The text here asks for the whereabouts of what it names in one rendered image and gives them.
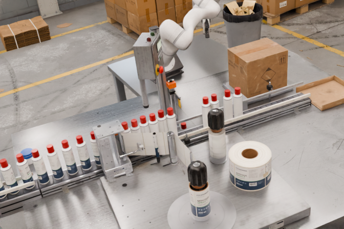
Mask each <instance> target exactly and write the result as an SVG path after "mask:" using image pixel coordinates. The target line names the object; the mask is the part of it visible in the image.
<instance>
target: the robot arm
mask: <svg viewBox="0 0 344 229"><path fill-rule="evenodd" d="M192 1H193V2H194V3H195V5H194V7H193V8H192V9H191V10H190V11H189V12H188V13H187V14H186V15H185V17H184V19H183V27H184V29H183V28H182V27H180V26H179V25H178V24H177V23H175V22H174V21H172V20H170V19H167V20H165V21H163V22H162V24H161V25H160V27H159V29H160V37H161V41H162V52H163V61H164V68H165V72H168V71H170V70H171V69H172V68H173V67H174V65H175V59H174V56H175V54H176V53H177V51H178V49H180V50H186V49H188V48H189V47H190V45H191V43H192V39H193V35H194V29H195V27H196V25H197V24H198V23H199V22H200V21H201V23H202V24H203V33H205V38H209V28H210V24H209V23H210V22H211V19H212V18H215V17H217V16H218V14H219V13H220V10H221V8H220V6H219V4H218V3H219V1H220V0H192Z"/></svg>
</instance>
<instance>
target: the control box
mask: <svg viewBox="0 0 344 229"><path fill-rule="evenodd" d="M148 37H150V33H142V34H141V35H140V36H139V38H138V39H137V41H136V42H135V44H134V45H133V49H134V55H135V62H136V68H137V74H138V79H153V80H155V79H156V78H157V76H158V75H159V72H157V68H158V67H160V66H162V67H163V65H164V61H163V56H162V57H161V59H160V61H159V62H158V54H159V53H160V51H161V49H162V47H161V48H160V50H159V52H158V53H157V46H156V42H157V40H158V39H159V37H160V34H159V33H155V37H150V38H151V42H150V43H147V42H146V39H147V38H148Z"/></svg>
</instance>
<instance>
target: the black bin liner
mask: <svg viewBox="0 0 344 229"><path fill-rule="evenodd" d="M237 4H238V6H239V7H240V6H242V5H243V2H237ZM253 12H254V14H250V15H233V14H232V13H231V12H230V10H229V9H228V7H227V6H225V7H224V9H223V19H224V20H226V21H227V22H235V23H240V22H244V21H247V22H251V21H258V20H260V19H261V18H262V17H263V6H262V5H260V4H258V3H255V4H254V8H253Z"/></svg>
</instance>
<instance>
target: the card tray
mask: <svg viewBox="0 0 344 229"><path fill-rule="evenodd" d="M296 93H303V94H304V95H305V94H308V93H310V94H311V96H310V97H309V98H310V99H311V104H313V105H314V106H316V107H317V108H318V109H320V110H321V111H323V110H326V109H329V108H332V107H335V106H338V105H340V104H344V80H342V79H340V78H339V77H337V76H336V75H333V76H330V77H326V78H323V79H320V80H317V81H314V82H310V83H307V84H304V85H301V86H298V87H296Z"/></svg>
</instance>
